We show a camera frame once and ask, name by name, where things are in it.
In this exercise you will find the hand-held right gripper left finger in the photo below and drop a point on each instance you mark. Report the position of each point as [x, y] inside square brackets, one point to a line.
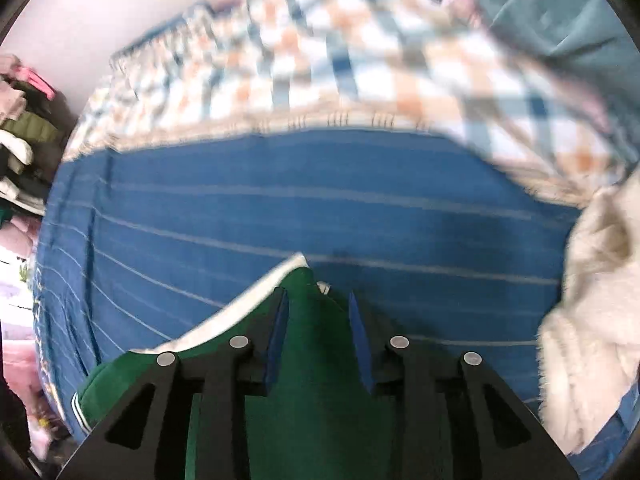
[277, 345]

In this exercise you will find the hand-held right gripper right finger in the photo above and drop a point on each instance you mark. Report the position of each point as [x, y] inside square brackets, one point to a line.
[361, 347]

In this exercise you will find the green varsity jacket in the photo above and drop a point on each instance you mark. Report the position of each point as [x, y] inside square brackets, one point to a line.
[320, 385]

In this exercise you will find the blue striped bed sheet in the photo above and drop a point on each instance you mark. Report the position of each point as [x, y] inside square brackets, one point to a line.
[300, 210]

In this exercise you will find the cream fleece blanket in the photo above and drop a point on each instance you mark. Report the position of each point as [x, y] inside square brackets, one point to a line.
[595, 310]

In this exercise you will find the plaid blanket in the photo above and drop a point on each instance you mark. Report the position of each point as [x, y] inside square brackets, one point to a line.
[350, 50]

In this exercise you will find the olive puffer jacket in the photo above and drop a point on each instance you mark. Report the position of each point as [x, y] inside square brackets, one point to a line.
[30, 127]

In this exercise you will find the pink fleece garment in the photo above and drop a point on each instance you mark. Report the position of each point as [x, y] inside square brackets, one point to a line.
[10, 95]

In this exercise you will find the teal duvet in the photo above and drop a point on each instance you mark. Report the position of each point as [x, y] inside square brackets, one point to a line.
[550, 10]

